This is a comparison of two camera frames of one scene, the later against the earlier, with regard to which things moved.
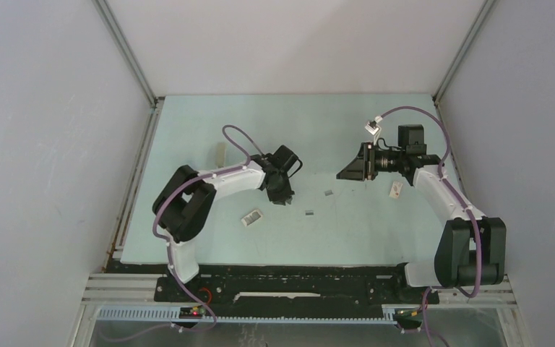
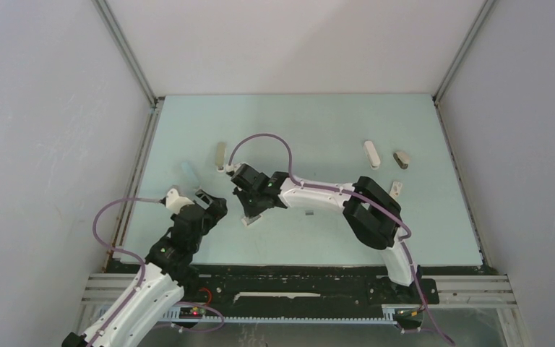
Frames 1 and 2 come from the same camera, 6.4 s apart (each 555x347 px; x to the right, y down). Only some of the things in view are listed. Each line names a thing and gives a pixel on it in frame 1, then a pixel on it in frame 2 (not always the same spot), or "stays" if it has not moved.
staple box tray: (251, 217) stays
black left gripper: (285, 195) → (217, 208)
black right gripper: (363, 165) → (249, 210)
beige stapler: (220, 155) stays
